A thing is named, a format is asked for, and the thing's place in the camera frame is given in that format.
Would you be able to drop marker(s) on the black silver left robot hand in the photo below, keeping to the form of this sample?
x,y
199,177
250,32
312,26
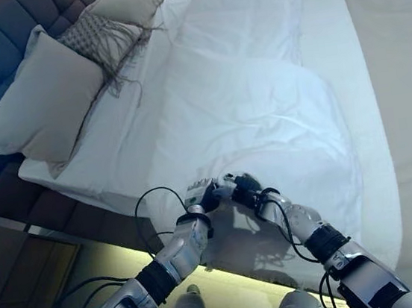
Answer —
x,y
205,195

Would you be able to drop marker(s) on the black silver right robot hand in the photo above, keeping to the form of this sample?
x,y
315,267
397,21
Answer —
x,y
246,188

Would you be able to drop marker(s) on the white duvet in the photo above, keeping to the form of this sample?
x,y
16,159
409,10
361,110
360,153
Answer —
x,y
243,119

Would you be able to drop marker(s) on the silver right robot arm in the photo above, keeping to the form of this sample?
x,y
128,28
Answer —
x,y
355,267

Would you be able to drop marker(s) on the white fitted bed sheet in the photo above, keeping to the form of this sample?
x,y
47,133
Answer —
x,y
115,153

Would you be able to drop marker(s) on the silver left robot leg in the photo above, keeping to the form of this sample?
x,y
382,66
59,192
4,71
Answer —
x,y
187,306

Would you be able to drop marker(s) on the silver robot leg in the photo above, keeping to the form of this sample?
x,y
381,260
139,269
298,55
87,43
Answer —
x,y
299,300
187,306

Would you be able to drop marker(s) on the silver right robot leg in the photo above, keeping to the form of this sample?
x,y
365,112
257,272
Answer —
x,y
299,300

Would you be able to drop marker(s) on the white textured blanket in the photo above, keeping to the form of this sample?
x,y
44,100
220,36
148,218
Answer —
x,y
362,142

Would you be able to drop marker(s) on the large beige pillow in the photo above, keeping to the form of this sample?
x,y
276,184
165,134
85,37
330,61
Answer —
x,y
45,102

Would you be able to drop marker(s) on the beige bedspread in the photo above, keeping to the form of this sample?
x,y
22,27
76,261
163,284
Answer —
x,y
410,99

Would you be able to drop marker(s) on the grey macrame fringe cushion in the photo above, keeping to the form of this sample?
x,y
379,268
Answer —
x,y
93,34

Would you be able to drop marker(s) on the dark wooden nightstand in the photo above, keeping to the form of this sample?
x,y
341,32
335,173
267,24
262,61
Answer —
x,y
19,289

